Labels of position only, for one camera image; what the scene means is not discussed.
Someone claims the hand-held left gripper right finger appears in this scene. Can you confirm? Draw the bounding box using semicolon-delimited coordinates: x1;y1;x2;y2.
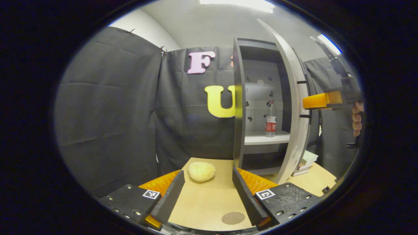
232;168;322;231

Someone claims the long ceiling light panel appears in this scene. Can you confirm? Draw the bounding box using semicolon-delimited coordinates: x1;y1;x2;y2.
200;0;275;13

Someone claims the black backdrop cloth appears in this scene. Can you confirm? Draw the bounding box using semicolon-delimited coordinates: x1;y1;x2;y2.
54;26;363;198

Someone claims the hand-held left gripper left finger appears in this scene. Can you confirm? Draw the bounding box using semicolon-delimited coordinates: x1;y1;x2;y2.
98;170;185;232

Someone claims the round brown coaster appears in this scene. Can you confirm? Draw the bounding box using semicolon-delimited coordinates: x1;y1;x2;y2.
221;211;246;225

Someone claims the white cabinet door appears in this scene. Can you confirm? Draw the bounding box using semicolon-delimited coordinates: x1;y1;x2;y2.
257;19;311;185

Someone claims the dark grey cabinet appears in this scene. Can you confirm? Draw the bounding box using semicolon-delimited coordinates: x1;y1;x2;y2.
233;37;314;177

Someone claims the pale yellow lumpy sponge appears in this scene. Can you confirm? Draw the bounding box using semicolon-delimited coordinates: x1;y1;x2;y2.
187;162;217;182

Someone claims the white cabinet shelf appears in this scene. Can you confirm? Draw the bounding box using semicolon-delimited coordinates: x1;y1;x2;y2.
244;131;290;146

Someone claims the white book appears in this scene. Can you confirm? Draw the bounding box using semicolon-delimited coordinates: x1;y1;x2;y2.
291;163;313;177

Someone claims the black door handle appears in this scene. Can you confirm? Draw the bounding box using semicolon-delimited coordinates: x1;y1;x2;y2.
297;79;313;118

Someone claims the clear plastic bottle red label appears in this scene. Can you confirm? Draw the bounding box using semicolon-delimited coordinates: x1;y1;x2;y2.
265;100;277;137

